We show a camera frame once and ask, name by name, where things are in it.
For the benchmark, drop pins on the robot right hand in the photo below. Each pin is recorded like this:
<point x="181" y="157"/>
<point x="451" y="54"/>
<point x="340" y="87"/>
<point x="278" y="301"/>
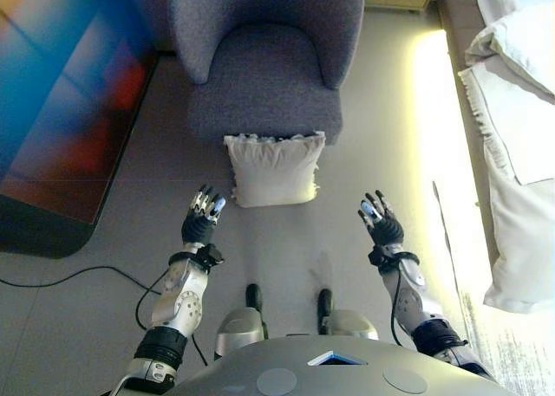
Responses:
<point x="386" y="229"/>

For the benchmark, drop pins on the white fringed cushion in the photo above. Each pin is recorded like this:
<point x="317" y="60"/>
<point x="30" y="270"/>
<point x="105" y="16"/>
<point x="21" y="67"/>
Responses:
<point x="273" y="175"/>

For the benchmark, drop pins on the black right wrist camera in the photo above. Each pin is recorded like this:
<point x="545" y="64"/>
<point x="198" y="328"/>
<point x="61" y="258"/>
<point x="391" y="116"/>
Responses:
<point x="379" y="255"/>

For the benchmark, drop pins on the beige bed frame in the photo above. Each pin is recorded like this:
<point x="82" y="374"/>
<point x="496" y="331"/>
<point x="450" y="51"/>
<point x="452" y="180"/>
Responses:
<point x="459" y="19"/>

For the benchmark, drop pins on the silver robot right leg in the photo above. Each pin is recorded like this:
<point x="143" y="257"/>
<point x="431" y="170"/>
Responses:
<point x="347" y="322"/>

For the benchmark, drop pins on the grey fabric armchair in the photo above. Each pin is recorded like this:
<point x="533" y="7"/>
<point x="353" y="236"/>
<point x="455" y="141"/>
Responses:
<point x="264" y="71"/>

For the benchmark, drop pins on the silver robot left leg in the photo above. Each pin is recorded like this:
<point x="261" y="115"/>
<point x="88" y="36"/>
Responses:
<point x="238" y="326"/>

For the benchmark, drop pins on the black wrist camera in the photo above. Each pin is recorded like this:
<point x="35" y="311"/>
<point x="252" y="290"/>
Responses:
<point x="379" y="255"/>
<point x="211" y="255"/>

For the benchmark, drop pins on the glossy dark reflective panel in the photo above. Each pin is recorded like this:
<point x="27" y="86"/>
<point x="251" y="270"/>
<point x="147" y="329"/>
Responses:
<point x="60" y="110"/>

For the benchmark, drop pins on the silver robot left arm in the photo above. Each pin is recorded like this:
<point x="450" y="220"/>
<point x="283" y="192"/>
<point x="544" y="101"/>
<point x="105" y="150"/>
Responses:
<point x="184" y="300"/>

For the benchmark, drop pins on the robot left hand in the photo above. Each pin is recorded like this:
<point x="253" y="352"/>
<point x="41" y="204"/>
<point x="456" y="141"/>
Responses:
<point x="197" y="227"/>

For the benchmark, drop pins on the grey robot torso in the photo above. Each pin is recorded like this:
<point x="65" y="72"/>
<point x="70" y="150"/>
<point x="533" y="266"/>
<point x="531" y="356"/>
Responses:
<point x="338" y="378"/>

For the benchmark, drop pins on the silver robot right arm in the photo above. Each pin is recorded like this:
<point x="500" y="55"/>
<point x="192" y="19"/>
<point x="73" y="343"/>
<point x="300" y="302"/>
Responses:
<point x="409" y="300"/>

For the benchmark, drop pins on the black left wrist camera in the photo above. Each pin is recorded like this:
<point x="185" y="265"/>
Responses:
<point x="211" y="255"/>

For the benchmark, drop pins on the blue white chest tag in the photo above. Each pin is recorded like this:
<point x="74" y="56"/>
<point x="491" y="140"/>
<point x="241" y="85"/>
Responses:
<point x="338" y="358"/>

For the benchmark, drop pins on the silver robot leg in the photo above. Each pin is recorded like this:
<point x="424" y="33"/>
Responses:
<point x="238" y="326"/>
<point x="347" y="322"/>

